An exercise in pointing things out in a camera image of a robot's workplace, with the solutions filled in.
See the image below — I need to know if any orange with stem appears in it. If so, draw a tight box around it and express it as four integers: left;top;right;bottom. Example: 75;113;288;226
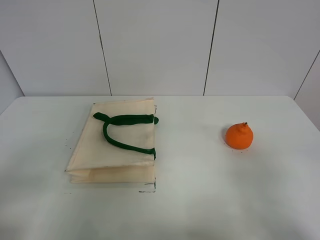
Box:
225;122;254;150

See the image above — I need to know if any white linen bag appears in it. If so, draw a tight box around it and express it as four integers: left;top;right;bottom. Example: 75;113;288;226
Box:
65;98;159;184

